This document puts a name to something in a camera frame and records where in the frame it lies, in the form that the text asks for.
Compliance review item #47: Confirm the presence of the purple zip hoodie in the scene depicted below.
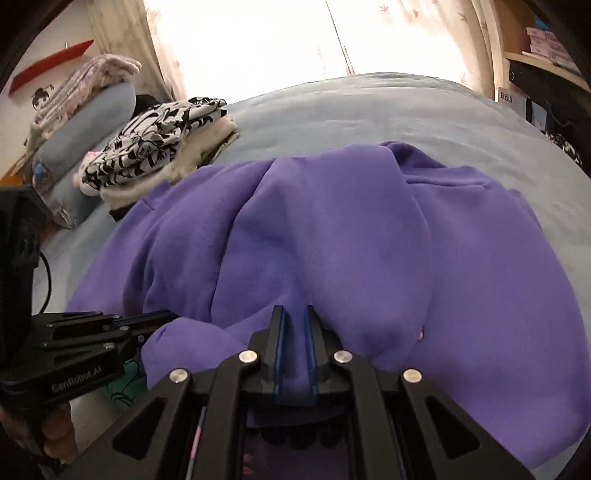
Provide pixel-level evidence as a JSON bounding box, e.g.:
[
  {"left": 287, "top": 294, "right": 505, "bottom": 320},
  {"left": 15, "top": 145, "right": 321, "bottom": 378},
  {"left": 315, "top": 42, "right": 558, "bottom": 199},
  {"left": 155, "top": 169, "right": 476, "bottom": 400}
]
[{"left": 68, "top": 142, "right": 590, "bottom": 468}]

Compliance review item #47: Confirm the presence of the black white clothes pile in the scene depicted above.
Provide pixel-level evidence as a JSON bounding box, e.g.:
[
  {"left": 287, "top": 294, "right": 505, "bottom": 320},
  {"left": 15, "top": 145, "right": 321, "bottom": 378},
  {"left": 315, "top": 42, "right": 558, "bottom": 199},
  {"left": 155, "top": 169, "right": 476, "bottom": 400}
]
[{"left": 545, "top": 131, "right": 586, "bottom": 168}]

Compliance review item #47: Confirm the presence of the person's left hand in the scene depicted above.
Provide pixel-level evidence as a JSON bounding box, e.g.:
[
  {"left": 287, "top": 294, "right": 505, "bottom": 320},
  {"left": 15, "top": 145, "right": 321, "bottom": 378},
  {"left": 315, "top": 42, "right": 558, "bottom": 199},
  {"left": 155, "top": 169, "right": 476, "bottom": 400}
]
[{"left": 1, "top": 402, "right": 79, "bottom": 464}]

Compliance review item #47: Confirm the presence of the black folded garment bottom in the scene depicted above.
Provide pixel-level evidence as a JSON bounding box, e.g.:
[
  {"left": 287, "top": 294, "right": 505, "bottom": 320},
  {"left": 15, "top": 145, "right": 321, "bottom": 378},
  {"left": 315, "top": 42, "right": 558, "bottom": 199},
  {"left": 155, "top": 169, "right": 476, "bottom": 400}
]
[{"left": 109, "top": 204, "right": 133, "bottom": 222}]

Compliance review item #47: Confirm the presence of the white pink cat plush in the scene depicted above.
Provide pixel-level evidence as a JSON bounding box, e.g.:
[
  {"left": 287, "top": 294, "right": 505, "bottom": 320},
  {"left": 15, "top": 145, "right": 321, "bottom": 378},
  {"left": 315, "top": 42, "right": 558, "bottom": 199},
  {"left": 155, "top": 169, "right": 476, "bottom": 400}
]
[{"left": 72, "top": 151, "right": 108, "bottom": 197}]

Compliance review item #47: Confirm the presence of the orange wooden headboard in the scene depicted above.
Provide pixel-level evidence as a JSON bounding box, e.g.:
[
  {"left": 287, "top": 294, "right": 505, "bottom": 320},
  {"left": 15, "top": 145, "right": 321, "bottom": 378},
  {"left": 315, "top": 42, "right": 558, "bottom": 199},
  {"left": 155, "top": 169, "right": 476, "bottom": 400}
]
[{"left": 0, "top": 153, "right": 33, "bottom": 186}]

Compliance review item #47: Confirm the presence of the black white patterned folded garment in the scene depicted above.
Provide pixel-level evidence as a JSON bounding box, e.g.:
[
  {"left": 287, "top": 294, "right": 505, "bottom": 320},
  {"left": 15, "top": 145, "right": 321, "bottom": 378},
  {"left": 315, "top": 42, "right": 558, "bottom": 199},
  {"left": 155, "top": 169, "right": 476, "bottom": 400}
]
[{"left": 100, "top": 97, "right": 228, "bottom": 190}]

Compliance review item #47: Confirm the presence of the cream folded garment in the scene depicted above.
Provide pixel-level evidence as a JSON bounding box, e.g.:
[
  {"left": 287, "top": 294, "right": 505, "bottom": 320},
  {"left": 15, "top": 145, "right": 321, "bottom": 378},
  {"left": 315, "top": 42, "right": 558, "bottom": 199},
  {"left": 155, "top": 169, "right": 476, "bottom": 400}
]
[{"left": 100, "top": 115, "right": 239, "bottom": 210}]

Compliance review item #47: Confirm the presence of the black fuzzy garment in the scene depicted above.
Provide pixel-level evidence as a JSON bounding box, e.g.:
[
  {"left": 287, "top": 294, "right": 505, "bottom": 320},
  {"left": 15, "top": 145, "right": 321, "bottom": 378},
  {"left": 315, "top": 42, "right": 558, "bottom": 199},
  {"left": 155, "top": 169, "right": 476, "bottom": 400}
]
[{"left": 132, "top": 94, "right": 172, "bottom": 119}]

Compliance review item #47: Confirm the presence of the pink white folded blanket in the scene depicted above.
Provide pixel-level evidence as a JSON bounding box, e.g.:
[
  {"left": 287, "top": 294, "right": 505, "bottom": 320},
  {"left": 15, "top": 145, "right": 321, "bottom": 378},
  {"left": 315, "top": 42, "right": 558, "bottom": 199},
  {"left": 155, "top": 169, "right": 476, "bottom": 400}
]
[{"left": 27, "top": 53, "right": 142, "bottom": 149}]

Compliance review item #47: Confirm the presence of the floral sheer curtain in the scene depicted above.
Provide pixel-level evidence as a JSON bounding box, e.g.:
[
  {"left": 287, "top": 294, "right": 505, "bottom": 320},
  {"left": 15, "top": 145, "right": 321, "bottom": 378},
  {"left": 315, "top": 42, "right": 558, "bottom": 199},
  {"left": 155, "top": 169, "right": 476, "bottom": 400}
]
[{"left": 86, "top": 1, "right": 495, "bottom": 102}]

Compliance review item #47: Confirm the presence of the blue-grey bed blanket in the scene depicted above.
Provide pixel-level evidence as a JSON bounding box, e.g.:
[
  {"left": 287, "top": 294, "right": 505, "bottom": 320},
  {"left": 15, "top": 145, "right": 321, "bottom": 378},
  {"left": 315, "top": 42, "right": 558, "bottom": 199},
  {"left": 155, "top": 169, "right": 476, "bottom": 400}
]
[{"left": 50, "top": 74, "right": 590, "bottom": 329}]

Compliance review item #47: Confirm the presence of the white cardboard box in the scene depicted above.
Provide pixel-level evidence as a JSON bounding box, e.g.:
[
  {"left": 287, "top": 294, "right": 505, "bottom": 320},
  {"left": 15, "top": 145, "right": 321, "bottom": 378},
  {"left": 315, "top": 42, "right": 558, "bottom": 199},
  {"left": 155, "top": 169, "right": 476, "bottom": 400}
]
[{"left": 497, "top": 87, "right": 528, "bottom": 118}]

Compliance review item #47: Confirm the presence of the pink boxes stack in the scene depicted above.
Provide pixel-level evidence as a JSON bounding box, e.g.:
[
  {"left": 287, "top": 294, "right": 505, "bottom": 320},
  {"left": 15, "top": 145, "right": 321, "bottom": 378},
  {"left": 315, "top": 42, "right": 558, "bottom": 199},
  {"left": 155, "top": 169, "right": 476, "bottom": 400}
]
[{"left": 526, "top": 27, "right": 578, "bottom": 71}]

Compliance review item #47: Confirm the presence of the wooden bookshelf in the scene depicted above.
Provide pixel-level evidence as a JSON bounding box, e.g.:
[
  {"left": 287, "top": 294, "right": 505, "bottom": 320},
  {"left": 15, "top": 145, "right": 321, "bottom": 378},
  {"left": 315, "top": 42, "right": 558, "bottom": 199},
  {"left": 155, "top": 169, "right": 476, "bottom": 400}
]
[{"left": 487, "top": 1, "right": 590, "bottom": 92}]

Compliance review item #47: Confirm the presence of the cartoon face wall sticker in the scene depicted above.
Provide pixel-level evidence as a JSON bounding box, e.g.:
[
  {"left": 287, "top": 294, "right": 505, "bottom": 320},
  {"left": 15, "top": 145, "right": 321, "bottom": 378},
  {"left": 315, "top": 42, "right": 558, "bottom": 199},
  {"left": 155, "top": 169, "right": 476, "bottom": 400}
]
[{"left": 31, "top": 85, "right": 55, "bottom": 111}]

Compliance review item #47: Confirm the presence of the red wall shelf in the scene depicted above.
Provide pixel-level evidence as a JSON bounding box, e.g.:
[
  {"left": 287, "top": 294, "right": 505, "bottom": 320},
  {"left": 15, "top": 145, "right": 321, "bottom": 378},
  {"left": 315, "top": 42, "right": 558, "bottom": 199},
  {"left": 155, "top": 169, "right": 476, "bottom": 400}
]
[{"left": 9, "top": 40, "right": 94, "bottom": 95}]

